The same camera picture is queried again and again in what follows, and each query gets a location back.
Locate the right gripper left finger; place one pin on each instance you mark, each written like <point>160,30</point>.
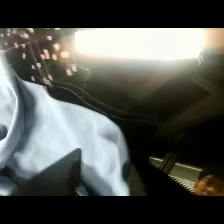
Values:
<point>61,176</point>

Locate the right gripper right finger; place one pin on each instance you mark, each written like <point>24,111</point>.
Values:
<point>150,183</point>

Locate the blue polo shirt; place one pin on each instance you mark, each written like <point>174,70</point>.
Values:
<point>56,130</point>

